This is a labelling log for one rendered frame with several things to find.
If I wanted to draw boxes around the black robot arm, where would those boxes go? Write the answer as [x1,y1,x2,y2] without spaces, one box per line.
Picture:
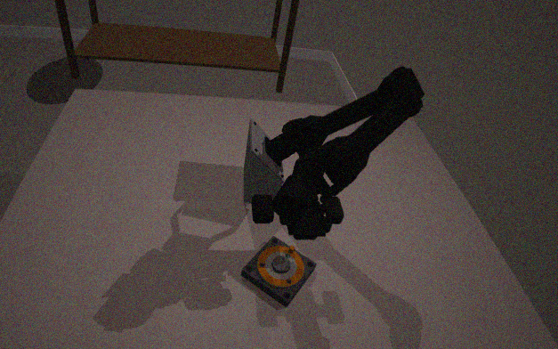
[265,66,425,240]

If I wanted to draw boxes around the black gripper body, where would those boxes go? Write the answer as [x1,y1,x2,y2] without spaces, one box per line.
[251,194,344,224]

